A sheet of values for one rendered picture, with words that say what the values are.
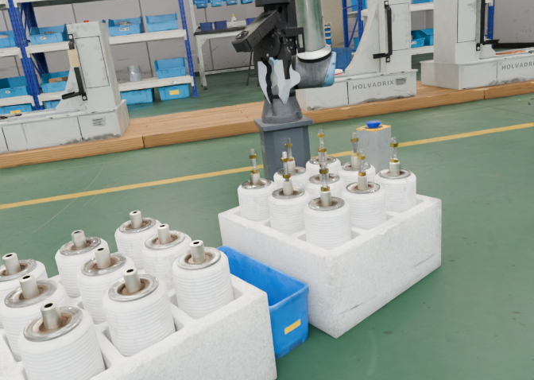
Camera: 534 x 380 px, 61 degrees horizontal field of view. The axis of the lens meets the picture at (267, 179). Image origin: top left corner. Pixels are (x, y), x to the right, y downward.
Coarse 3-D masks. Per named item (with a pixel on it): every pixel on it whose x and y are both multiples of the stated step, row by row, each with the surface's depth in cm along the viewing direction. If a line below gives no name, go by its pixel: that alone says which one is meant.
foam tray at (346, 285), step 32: (224, 224) 114; (256, 224) 106; (384, 224) 98; (416, 224) 103; (256, 256) 106; (288, 256) 96; (320, 256) 88; (352, 256) 90; (384, 256) 97; (416, 256) 105; (320, 288) 90; (352, 288) 92; (384, 288) 99; (320, 320) 93; (352, 320) 93
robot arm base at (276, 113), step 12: (264, 96) 162; (276, 96) 158; (288, 96) 159; (264, 108) 162; (276, 108) 159; (288, 108) 159; (300, 108) 164; (264, 120) 162; (276, 120) 159; (288, 120) 159
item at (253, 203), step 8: (272, 184) 110; (240, 192) 110; (248, 192) 108; (256, 192) 107; (264, 192) 108; (240, 200) 111; (248, 200) 108; (256, 200) 108; (264, 200) 108; (240, 208) 112; (248, 208) 109; (256, 208) 109; (264, 208) 109; (248, 216) 110; (256, 216) 109; (264, 216) 109
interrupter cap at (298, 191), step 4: (280, 188) 105; (296, 188) 104; (300, 188) 104; (272, 192) 103; (276, 192) 103; (280, 192) 103; (296, 192) 102; (300, 192) 102; (304, 192) 102; (276, 196) 100; (280, 196) 101; (284, 196) 100; (288, 196) 100; (292, 196) 99; (296, 196) 99
